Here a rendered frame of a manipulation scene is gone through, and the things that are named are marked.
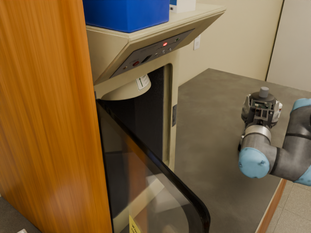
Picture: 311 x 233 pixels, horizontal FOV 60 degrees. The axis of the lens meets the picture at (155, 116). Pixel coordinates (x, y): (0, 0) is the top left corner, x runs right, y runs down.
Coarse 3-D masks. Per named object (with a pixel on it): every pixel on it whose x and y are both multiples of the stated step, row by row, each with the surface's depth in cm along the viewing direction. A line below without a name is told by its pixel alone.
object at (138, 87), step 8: (136, 80) 64; (144, 80) 66; (120, 88) 62; (128, 88) 63; (136, 88) 64; (144, 88) 66; (104, 96) 62; (112, 96) 62; (120, 96) 62; (128, 96) 63; (136, 96) 64
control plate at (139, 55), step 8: (184, 32) 52; (168, 40) 49; (144, 48) 44; (152, 48) 47; (160, 48) 51; (168, 48) 56; (136, 56) 45; (144, 56) 49; (152, 56) 53; (128, 64) 47; (120, 72) 48
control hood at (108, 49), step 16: (176, 16) 48; (192, 16) 48; (208, 16) 53; (96, 32) 40; (112, 32) 38; (144, 32) 39; (160, 32) 42; (176, 32) 48; (192, 32) 57; (96, 48) 41; (112, 48) 39; (128, 48) 38; (176, 48) 62; (96, 64) 43; (112, 64) 41; (96, 80) 45
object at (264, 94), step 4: (264, 88) 93; (268, 88) 93; (256, 92) 97; (260, 92) 94; (264, 92) 93; (252, 96) 95; (256, 96) 94; (260, 96) 94; (264, 96) 93; (268, 96) 94; (272, 96) 94; (260, 100) 92; (264, 100) 92; (268, 100) 92; (272, 100) 92; (272, 104) 92
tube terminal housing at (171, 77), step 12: (156, 60) 63; (168, 60) 67; (132, 72) 57; (144, 72) 61; (168, 72) 74; (108, 84) 53; (120, 84) 56; (168, 84) 76; (96, 96) 51; (168, 96) 78; (168, 108) 81; (168, 120) 83; (168, 132) 85; (168, 144) 88; (168, 156) 90
